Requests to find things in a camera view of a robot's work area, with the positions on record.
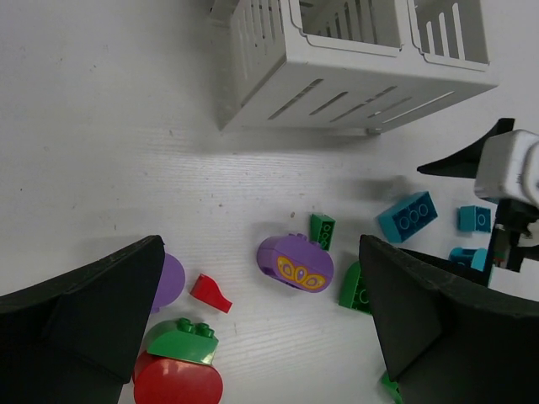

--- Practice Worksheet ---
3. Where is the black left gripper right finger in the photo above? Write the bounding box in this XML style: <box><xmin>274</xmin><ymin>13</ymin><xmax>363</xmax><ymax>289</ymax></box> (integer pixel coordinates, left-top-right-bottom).
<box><xmin>359</xmin><ymin>235</ymin><xmax>538</xmax><ymax>403</ymax></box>

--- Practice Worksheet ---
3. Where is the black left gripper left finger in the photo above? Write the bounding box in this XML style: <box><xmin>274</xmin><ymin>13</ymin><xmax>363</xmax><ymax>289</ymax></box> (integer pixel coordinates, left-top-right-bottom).
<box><xmin>1</xmin><ymin>235</ymin><xmax>165</xmax><ymax>403</ymax></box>

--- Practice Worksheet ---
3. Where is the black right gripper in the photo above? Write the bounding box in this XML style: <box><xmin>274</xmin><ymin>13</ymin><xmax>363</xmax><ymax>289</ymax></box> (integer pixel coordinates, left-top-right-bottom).
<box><xmin>417</xmin><ymin>118</ymin><xmax>538</xmax><ymax>286</ymax></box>

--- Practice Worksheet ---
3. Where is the teal square lego brick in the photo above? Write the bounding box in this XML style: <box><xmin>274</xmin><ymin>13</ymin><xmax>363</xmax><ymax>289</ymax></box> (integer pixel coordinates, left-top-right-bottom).
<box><xmin>457</xmin><ymin>205</ymin><xmax>492</xmax><ymax>233</ymax></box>

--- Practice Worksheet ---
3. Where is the green square lego brick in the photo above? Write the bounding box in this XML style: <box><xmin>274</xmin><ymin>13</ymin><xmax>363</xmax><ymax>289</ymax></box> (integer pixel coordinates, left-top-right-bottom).
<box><xmin>381</xmin><ymin>372</ymin><xmax>403</xmax><ymax>404</ymax></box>

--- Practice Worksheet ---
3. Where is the teal rounded lego piece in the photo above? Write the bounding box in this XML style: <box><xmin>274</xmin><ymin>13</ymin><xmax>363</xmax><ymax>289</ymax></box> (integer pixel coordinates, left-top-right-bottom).
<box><xmin>449</xmin><ymin>247</ymin><xmax>488</xmax><ymax>272</ymax></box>

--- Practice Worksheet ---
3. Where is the red round lego piece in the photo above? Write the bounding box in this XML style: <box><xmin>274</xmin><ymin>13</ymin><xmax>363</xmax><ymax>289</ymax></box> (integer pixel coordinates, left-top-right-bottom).
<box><xmin>132</xmin><ymin>352</ymin><xmax>223</xmax><ymax>404</ymax></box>

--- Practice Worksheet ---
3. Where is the teal long lego brick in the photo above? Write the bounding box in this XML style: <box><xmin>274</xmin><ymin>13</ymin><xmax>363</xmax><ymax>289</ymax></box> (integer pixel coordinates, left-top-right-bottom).
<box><xmin>376</xmin><ymin>191</ymin><xmax>438</xmax><ymax>243</ymax></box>

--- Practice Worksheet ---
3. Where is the green arched lego brick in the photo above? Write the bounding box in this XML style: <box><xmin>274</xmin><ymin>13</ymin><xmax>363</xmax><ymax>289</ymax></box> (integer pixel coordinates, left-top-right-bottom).
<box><xmin>338</xmin><ymin>262</ymin><xmax>371</xmax><ymax>315</ymax></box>

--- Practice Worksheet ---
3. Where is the green curved lego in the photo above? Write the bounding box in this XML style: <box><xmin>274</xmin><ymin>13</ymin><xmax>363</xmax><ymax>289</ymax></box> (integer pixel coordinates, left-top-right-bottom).
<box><xmin>143</xmin><ymin>317</ymin><xmax>219</xmax><ymax>365</ymax></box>

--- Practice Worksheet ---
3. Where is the plain purple rounded lego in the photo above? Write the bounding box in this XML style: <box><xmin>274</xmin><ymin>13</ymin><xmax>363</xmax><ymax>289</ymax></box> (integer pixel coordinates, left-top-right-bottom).
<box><xmin>150</xmin><ymin>253</ymin><xmax>185</xmax><ymax>314</ymax></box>

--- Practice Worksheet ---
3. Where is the small green slope lego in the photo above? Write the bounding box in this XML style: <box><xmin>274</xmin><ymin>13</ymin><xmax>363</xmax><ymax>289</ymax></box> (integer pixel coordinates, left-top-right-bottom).
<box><xmin>309</xmin><ymin>214</ymin><xmax>335</xmax><ymax>251</ymax></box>

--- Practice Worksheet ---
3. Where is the purple crown lego piece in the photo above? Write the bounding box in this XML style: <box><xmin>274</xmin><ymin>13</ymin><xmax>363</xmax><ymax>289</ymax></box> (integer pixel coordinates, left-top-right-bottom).
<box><xmin>256</xmin><ymin>233</ymin><xmax>334</xmax><ymax>293</ymax></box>

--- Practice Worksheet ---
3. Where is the small red sloped lego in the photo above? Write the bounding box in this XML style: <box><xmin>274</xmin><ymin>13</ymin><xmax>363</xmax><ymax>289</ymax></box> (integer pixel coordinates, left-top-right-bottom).
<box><xmin>189</xmin><ymin>274</ymin><xmax>232</xmax><ymax>314</ymax></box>

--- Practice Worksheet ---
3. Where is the white slotted container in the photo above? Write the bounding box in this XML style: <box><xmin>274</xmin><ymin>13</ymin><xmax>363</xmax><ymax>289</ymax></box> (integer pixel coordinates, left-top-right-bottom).
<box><xmin>210</xmin><ymin>1</ymin><xmax>497</xmax><ymax>134</ymax></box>

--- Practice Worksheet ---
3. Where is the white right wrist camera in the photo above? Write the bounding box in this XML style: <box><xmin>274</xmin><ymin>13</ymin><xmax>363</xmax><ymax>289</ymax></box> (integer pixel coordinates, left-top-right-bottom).
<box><xmin>474</xmin><ymin>130</ymin><xmax>538</xmax><ymax>207</ymax></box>

